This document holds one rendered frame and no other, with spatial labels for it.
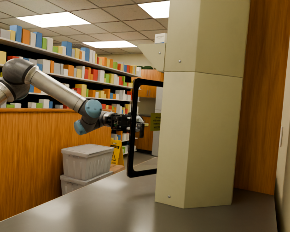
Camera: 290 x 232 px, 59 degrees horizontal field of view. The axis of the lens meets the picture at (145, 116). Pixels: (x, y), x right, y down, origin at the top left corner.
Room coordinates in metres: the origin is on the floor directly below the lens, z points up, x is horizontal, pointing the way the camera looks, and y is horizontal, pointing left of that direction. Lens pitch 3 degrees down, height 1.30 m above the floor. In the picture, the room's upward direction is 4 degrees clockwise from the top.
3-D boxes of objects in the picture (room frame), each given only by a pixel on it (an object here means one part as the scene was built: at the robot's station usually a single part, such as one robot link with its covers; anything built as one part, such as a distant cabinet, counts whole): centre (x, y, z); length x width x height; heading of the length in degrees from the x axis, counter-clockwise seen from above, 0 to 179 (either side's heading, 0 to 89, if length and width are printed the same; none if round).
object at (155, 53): (1.08, -0.07, 1.46); 0.32 x 0.12 x 0.10; 155
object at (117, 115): (1.19, 0.12, 1.20); 0.12 x 0.09 x 0.08; 39
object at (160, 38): (1.04, -0.05, 1.54); 0.05 x 0.05 x 0.06; 48
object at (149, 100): (1.10, -0.06, 1.19); 0.30 x 0.01 x 0.40; 130
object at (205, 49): (1.00, -0.24, 1.33); 0.32 x 0.25 x 0.77; 155
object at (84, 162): (3.27, 0.69, 0.49); 0.60 x 0.42 x 0.33; 155
